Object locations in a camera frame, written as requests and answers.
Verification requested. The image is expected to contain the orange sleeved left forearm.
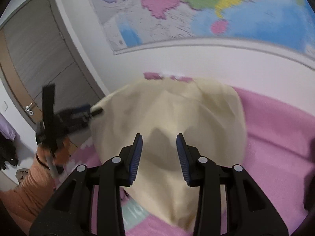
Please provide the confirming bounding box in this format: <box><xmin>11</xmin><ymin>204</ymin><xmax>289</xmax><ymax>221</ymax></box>
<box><xmin>1</xmin><ymin>155</ymin><xmax>55</xmax><ymax>232</ymax></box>

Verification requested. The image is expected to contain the silver door handle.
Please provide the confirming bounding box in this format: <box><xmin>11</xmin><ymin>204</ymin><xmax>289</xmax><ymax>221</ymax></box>
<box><xmin>25</xmin><ymin>103</ymin><xmax>34</xmax><ymax>116</ymax></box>

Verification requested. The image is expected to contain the pink floral bed sheet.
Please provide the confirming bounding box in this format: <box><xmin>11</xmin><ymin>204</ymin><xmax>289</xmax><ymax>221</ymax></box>
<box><xmin>52</xmin><ymin>71</ymin><xmax>315</xmax><ymax>236</ymax></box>

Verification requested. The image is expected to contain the white light switch by door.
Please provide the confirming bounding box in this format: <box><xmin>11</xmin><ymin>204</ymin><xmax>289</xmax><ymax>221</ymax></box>
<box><xmin>1</xmin><ymin>100</ymin><xmax>8</xmax><ymax>112</ymax></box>

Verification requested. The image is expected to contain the cream beige jacket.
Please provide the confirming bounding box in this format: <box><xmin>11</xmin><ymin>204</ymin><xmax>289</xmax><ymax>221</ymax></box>
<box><xmin>90</xmin><ymin>79</ymin><xmax>247</xmax><ymax>231</ymax></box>

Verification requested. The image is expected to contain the grey wooden door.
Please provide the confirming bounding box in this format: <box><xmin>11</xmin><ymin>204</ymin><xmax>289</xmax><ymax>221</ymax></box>
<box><xmin>1</xmin><ymin>0</ymin><xmax>105</xmax><ymax>127</ymax></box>

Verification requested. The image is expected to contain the colourful wall map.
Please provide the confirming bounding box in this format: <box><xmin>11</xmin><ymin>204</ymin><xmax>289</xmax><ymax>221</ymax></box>
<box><xmin>91</xmin><ymin>0</ymin><xmax>314</xmax><ymax>56</ymax></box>

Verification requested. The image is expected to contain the person's left hand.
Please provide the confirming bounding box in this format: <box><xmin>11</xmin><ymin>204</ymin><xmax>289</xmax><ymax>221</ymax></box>
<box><xmin>36</xmin><ymin>135</ymin><xmax>72</xmax><ymax>167</ymax></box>

